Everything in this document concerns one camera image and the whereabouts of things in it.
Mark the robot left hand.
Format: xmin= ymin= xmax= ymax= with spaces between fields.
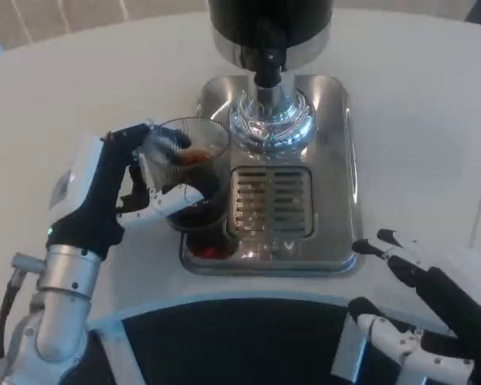
xmin=43 ymin=118 xmax=206 ymax=261

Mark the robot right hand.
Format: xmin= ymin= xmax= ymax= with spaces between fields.
xmin=346 ymin=228 xmax=481 ymax=385

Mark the clear ribbed glass cup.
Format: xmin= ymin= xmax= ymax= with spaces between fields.
xmin=138 ymin=115 xmax=232 ymax=234

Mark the slotted steel drain grid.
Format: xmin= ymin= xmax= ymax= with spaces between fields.
xmin=225 ymin=164 xmax=318 ymax=242

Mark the steel drip tray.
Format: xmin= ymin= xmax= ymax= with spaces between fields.
xmin=179 ymin=74 xmax=365 ymax=278

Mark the black robot torso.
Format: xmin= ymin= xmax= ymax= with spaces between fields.
xmin=86 ymin=295 xmax=426 ymax=385

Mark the black dispenser tap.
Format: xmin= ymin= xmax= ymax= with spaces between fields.
xmin=251 ymin=19 xmax=286 ymax=88

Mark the black steel drink dispenser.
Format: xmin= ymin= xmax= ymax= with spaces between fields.
xmin=206 ymin=0 xmax=332 ymax=152

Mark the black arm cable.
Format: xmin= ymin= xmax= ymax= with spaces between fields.
xmin=0 ymin=269 xmax=27 ymax=359

